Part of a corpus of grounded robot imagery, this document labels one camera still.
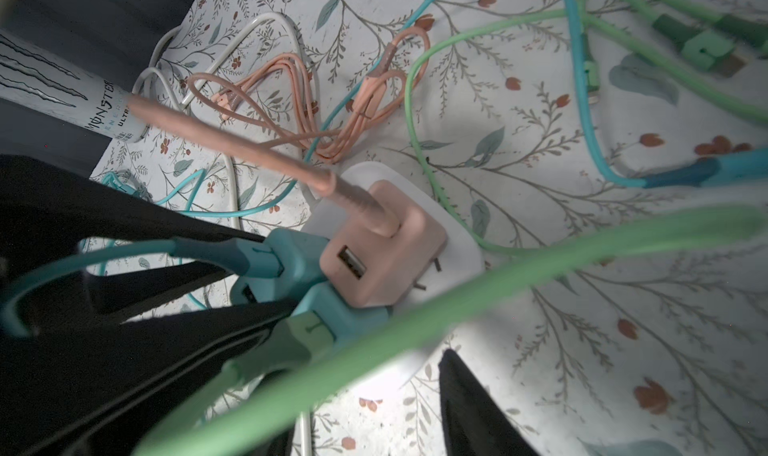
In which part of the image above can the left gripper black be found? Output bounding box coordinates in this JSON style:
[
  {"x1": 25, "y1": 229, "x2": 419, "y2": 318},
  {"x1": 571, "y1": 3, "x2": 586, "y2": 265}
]
[{"x1": 1, "y1": 155, "x2": 294, "y2": 455}]

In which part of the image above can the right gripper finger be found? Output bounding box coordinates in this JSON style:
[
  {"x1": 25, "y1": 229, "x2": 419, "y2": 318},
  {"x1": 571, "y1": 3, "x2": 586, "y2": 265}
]
[{"x1": 439, "y1": 349, "x2": 535, "y2": 456}]

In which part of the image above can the pink charger plug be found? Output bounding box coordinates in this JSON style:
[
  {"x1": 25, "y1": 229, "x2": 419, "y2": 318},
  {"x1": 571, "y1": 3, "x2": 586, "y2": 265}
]
[{"x1": 320, "y1": 181, "x2": 447, "y2": 308}]

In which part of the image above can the green charger plug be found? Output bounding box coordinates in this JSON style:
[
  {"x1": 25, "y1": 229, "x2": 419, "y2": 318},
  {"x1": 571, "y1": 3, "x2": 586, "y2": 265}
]
[{"x1": 222, "y1": 312, "x2": 335, "y2": 386}]

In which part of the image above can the white energy drink can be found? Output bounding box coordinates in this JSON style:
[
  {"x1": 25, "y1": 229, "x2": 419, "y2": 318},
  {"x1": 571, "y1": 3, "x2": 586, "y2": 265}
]
[{"x1": 1, "y1": 30, "x2": 148, "y2": 143}]

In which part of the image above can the green cable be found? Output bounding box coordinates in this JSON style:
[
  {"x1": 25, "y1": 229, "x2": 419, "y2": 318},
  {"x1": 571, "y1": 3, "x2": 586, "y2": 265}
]
[{"x1": 131, "y1": 0, "x2": 768, "y2": 456}]

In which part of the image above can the white power cord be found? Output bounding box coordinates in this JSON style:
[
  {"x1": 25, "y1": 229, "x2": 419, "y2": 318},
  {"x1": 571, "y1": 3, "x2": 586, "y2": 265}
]
[{"x1": 130, "y1": 11, "x2": 319, "y2": 456}]

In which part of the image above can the teal cable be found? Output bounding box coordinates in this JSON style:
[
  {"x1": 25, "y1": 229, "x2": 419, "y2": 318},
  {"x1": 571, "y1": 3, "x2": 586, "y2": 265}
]
[{"x1": 77, "y1": 0, "x2": 768, "y2": 313}]

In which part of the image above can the pink cable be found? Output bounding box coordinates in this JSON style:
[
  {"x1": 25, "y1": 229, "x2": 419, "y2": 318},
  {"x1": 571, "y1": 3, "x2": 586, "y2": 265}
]
[{"x1": 125, "y1": 26, "x2": 433, "y2": 229}]

